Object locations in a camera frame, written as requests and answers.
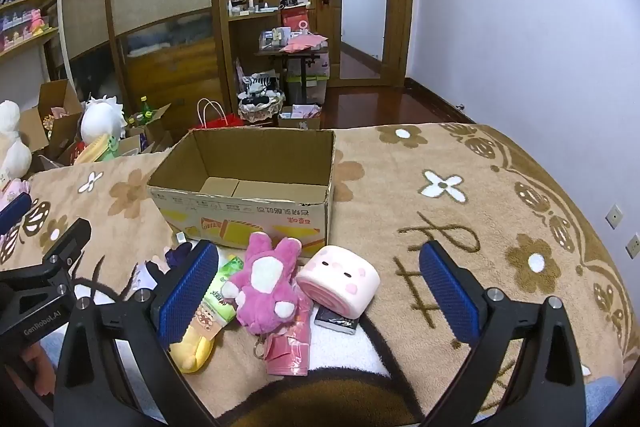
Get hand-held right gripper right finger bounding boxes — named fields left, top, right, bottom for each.
left=417, top=241, right=586, bottom=427

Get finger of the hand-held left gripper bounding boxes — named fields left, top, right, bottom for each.
left=41, top=218, right=93, bottom=279
left=0, top=192, right=32, bottom=236

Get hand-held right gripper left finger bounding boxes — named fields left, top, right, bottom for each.
left=52, top=239, right=221, bottom=427

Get purple and white plush toy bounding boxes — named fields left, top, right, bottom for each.
left=131, top=241, right=194, bottom=293

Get green tissue packet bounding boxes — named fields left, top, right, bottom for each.
left=197, top=254, right=246, bottom=325

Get pink rabbit plush toy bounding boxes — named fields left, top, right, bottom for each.
left=220, top=231, right=313, bottom=336

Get printed cardboard box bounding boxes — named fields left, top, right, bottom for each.
left=146, top=127, right=336, bottom=253

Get black and pink packet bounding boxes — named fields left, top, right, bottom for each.
left=314, top=304, right=361, bottom=337

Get pink plastic packet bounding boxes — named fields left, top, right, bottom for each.
left=257, top=292, right=313, bottom=378

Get person's left hand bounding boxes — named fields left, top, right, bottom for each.
left=19, top=343, right=57, bottom=399

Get pink frilly cloth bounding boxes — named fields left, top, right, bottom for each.
left=0, top=179, right=32, bottom=209

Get white bear plush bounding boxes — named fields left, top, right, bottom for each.
left=0, top=101, right=34, bottom=180

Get beige floral blanket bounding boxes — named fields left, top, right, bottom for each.
left=0, top=122, right=640, bottom=427

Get green and yellow plush toy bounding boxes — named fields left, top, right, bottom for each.
left=74, top=133, right=121, bottom=165

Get open brown cardboard box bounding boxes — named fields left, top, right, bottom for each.
left=20, top=79, right=84, bottom=164

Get white haired plush doll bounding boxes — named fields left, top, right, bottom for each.
left=75, top=94, right=127, bottom=148

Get cardboard box with bottles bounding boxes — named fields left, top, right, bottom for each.
left=122, top=103, right=174, bottom=154

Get red paper bag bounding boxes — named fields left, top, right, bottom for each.
left=189, top=98, right=246, bottom=130

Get person's blue trousers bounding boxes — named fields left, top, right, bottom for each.
left=582, top=374, right=627, bottom=427

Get white curved pole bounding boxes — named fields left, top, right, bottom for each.
left=54, top=0, right=82, bottom=94

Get basket with striped plush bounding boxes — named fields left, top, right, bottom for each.
left=236, top=71, right=287, bottom=124

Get small cardboard box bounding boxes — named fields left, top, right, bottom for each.
left=278, top=104, right=322, bottom=130

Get clear plastic storage box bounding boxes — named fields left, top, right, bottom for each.
left=285, top=52, right=329, bottom=105

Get small dark table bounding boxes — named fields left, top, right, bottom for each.
left=254, top=42, right=331, bottom=105

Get red gift bag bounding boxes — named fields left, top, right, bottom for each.
left=280, top=3, right=312, bottom=34

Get wall shelf with figurines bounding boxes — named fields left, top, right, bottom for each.
left=0, top=0, right=66, bottom=58

